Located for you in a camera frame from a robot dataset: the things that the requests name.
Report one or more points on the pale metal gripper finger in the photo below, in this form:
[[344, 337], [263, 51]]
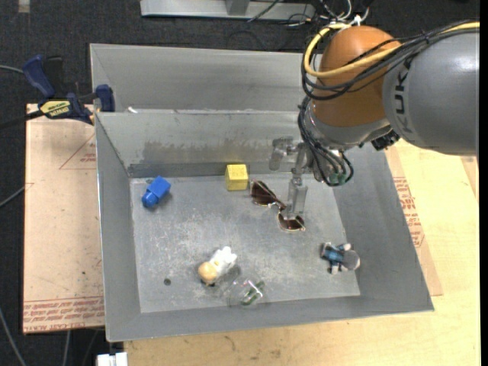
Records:
[[297, 200], [277, 155]]

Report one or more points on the brown lens sunglasses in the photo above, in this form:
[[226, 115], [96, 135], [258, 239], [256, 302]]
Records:
[[263, 196]]

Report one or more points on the yellow block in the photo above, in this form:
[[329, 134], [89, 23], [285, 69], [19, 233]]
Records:
[[236, 177]]

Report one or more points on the grey and blue toy figure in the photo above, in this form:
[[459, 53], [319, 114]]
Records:
[[339, 257]]

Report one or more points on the grey metal bin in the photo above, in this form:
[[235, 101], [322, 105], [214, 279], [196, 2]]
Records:
[[213, 235]]

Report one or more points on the white and tan toy figure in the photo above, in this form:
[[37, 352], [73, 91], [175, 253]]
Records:
[[217, 265]]

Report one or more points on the clear glass cup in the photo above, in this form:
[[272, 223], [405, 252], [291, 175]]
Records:
[[246, 290]]

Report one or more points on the blue toy block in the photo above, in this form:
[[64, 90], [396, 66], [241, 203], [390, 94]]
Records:
[[155, 192]]

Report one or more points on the brown cardboard board red print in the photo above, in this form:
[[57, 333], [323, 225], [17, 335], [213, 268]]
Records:
[[61, 223]]

